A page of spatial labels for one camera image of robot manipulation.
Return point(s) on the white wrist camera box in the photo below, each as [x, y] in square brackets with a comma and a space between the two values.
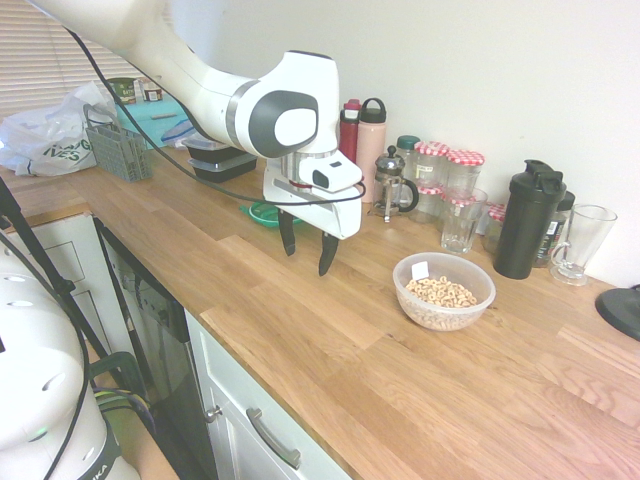
[335, 172]

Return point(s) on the grey cutlery basket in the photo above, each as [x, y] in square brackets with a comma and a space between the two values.
[122, 152]

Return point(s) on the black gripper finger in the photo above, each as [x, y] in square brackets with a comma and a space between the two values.
[327, 255]
[288, 237]

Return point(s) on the glass French press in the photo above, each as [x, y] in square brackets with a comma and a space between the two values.
[392, 185]

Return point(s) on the black round lamp base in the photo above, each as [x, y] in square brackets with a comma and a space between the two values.
[620, 312]

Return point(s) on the clear glass tumbler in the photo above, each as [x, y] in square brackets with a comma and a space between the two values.
[462, 225]

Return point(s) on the teal box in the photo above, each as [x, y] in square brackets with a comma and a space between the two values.
[145, 120]

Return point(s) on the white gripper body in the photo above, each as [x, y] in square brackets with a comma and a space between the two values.
[320, 212]

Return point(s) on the cereal rings heap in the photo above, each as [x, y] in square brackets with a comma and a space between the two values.
[442, 292]

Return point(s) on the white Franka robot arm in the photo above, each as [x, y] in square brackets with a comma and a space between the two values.
[215, 95]

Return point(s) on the clear plastic food bowl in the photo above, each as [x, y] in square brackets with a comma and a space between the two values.
[430, 320]

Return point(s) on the green plastic container lid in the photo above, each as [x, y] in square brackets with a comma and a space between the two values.
[260, 215]

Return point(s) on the black plastic food container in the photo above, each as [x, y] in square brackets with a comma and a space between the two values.
[202, 146]
[225, 167]

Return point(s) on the clear zip bag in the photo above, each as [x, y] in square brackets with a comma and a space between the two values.
[177, 132]

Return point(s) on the pink water bottle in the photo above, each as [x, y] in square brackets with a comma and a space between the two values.
[372, 145]

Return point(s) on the glass jar red checked lid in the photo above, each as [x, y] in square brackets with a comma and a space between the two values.
[429, 202]
[495, 225]
[431, 162]
[465, 170]
[452, 200]

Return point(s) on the black shaker bottle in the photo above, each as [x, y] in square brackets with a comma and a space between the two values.
[522, 225]

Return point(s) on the dark spice bottle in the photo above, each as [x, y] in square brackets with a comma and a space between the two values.
[555, 235]

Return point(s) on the dark green tub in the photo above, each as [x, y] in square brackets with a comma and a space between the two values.
[122, 91]

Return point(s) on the silver cabinet knob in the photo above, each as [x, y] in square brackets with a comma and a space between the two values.
[214, 413]

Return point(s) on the white kitchen cabinet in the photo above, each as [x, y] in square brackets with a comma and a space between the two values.
[235, 380]

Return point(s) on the green metal clamp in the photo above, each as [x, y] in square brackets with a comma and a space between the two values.
[125, 362]

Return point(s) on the white side cabinet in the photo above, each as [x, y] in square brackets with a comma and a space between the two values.
[65, 260]

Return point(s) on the window blinds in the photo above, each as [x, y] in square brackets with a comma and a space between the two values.
[35, 55]

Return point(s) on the glass jar green lid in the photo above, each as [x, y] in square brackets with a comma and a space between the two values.
[407, 147]

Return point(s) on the small white brown cup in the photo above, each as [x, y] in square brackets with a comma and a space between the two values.
[150, 91]

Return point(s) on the red water bottle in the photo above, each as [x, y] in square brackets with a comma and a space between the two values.
[348, 135]

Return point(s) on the black dishwasher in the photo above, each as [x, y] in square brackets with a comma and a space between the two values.
[165, 350]

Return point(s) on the white plastic shopping bag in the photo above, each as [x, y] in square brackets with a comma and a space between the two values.
[45, 135]

